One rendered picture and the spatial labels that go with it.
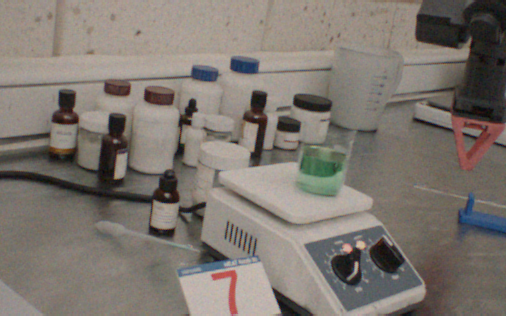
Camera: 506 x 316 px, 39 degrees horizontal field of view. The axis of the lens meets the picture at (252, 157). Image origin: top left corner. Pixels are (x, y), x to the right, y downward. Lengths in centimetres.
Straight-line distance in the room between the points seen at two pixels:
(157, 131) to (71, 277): 31
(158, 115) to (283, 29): 51
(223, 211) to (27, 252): 19
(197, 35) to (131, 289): 63
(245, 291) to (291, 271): 5
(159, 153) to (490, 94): 43
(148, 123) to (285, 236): 33
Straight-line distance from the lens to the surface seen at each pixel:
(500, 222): 103
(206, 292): 63
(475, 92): 97
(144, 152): 95
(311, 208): 68
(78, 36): 107
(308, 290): 66
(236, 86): 113
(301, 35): 143
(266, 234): 68
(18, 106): 99
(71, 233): 77
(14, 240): 75
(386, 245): 70
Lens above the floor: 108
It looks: 17 degrees down
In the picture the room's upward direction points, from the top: 10 degrees clockwise
